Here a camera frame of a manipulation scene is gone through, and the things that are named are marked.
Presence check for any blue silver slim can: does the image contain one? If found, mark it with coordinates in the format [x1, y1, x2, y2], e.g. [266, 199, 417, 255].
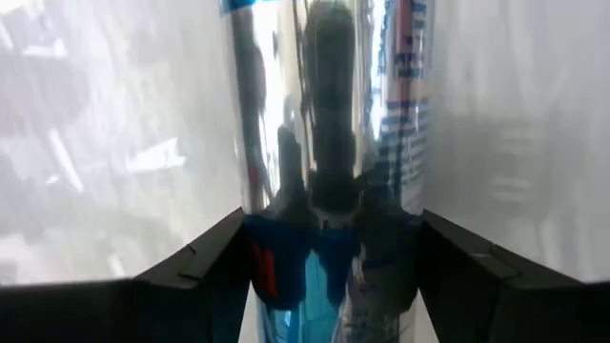
[218, 0, 436, 343]

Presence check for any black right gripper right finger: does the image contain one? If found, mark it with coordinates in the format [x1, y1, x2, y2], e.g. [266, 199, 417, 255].
[417, 209, 585, 343]

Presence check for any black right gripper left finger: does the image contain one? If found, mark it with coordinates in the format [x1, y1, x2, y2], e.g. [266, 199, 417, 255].
[134, 207, 253, 343]

